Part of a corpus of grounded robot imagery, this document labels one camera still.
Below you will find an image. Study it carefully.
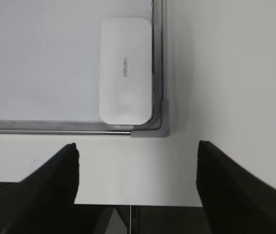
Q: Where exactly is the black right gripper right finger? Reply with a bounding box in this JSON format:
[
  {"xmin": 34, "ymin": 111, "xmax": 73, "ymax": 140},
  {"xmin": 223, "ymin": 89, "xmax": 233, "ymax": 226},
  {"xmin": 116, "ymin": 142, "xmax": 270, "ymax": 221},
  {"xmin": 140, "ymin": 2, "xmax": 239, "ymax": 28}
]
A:
[{"xmin": 196, "ymin": 140, "xmax": 276, "ymax": 234}]

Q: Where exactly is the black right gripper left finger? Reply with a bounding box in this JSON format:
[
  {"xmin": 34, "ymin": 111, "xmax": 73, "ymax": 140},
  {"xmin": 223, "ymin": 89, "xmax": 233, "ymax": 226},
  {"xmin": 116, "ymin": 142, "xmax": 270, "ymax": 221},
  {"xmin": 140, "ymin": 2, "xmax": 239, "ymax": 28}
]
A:
[{"xmin": 0, "ymin": 143, "xmax": 79, "ymax": 234}]

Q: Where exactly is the white board eraser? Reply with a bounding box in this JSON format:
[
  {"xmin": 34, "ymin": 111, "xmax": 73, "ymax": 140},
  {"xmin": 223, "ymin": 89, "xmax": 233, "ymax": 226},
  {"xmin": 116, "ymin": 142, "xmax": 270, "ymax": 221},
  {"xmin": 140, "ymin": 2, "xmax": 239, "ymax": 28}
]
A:
[{"xmin": 99, "ymin": 18, "xmax": 153, "ymax": 125}]

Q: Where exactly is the white board with grey frame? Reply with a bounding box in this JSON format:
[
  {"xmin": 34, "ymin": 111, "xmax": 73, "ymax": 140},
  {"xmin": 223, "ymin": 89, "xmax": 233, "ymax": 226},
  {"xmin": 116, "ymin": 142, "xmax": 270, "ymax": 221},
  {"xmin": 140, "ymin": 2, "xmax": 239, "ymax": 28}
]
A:
[{"xmin": 0, "ymin": 0, "xmax": 169, "ymax": 138}]

